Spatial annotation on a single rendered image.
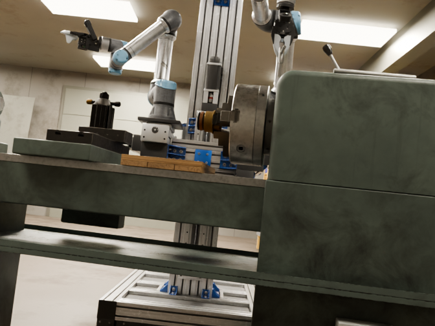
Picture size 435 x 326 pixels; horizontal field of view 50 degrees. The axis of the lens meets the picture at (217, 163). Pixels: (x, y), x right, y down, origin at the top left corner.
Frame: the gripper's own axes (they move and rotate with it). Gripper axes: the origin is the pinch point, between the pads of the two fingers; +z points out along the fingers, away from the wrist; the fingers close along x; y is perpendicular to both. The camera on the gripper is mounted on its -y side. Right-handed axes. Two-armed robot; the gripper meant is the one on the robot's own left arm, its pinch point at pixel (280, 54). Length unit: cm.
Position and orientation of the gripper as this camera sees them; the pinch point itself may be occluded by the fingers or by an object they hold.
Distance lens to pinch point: 194.8
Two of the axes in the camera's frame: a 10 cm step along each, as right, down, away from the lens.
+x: -9.9, -1.1, 0.1
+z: -1.1, 9.9, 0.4
